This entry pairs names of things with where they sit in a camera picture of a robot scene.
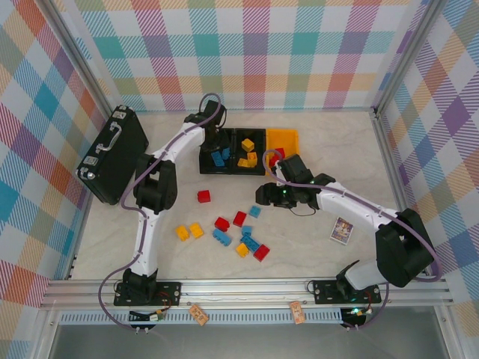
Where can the long blue lego brick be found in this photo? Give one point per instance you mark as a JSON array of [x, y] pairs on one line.
[[222, 237], [226, 153], [217, 159], [250, 242]]

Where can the yellow lego brick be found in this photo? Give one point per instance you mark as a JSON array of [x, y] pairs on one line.
[[243, 163], [243, 250], [253, 157], [196, 230], [182, 232], [247, 144]]

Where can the red lego brick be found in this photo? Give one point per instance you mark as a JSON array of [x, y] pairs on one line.
[[204, 196], [261, 253], [240, 218], [279, 152], [222, 223], [274, 161]]

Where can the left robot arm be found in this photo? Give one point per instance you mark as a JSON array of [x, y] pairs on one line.
[[155, 183]]

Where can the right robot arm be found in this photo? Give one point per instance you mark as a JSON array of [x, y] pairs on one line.
[[404, 247]]

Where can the black plastic bin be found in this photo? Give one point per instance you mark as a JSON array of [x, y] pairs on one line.
[[258, 136], [213, 170]]

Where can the yellow plastic bin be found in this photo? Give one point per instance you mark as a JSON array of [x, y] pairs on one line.
[[288, 140]]

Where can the colourful playing card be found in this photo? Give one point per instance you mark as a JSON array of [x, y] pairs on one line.
[[342, 230]]

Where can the black briefcase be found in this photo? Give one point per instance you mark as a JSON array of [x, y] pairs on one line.
[[116, 161]]

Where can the orange paper ticket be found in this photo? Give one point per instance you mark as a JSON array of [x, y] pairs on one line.
[[296, 312], [198, 315]]

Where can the yellow power connector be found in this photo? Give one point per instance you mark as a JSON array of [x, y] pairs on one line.
[[157, 316], [355, 312]]

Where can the grey metal shelf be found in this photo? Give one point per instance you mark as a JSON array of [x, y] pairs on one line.
[[243, 342]]

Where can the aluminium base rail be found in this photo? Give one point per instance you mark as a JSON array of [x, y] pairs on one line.
[[243, 288]]

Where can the aluminium frame post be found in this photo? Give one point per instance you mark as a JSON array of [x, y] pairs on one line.
[[75, 48], [411, 48]]

